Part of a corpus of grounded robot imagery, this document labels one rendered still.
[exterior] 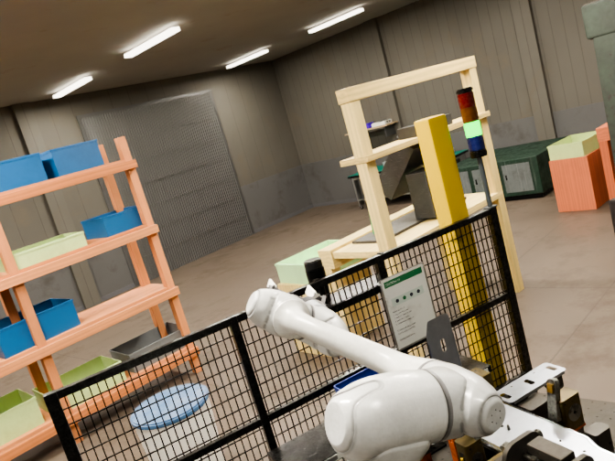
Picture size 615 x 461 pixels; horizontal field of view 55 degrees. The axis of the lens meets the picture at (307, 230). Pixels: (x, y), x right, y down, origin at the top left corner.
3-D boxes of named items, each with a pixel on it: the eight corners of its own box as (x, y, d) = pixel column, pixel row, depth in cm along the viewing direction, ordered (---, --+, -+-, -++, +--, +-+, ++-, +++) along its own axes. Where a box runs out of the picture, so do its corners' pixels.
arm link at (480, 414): (456, 349, 121) (400, 358, 115) (523, 376, 105) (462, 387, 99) (454, 412, 122) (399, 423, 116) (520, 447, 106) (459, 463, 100)
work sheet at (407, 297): (440, 330, 247) (423, 261, 241) (397, 352, 238) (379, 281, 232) (437, 329, 249) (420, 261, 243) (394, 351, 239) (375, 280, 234)
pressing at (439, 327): (469, 396, 218) (448, 311, 212) (446, 410, 214) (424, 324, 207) (468, 395, 219) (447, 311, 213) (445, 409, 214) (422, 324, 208)
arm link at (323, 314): (341, 310, 169) (303, 294, 163) (364, 333, 155) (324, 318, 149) (324, 342, 170) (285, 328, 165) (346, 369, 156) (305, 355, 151)
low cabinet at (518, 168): (578, 173, 1010) (571, 134, 998) (544, 198, 905) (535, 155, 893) (488, 185, 1129) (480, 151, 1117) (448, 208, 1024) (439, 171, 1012)
